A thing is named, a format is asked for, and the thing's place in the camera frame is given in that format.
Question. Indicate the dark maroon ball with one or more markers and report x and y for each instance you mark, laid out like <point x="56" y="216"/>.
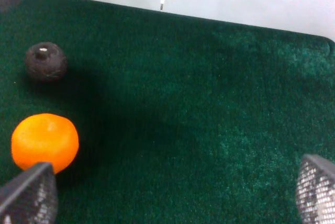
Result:
<point x="45" y="62"/>

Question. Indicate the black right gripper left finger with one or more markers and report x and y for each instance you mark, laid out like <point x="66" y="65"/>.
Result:
<point x="31" y="196"/>

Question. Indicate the green velvet table cloth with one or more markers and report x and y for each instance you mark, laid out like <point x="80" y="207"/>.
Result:
<point x="181" y="119"/>

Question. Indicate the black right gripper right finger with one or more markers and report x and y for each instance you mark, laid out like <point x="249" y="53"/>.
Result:
<point x="314" y="194"/>

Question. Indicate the orange fruit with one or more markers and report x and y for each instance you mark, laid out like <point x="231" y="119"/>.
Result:
<point x="45" y="138"/>

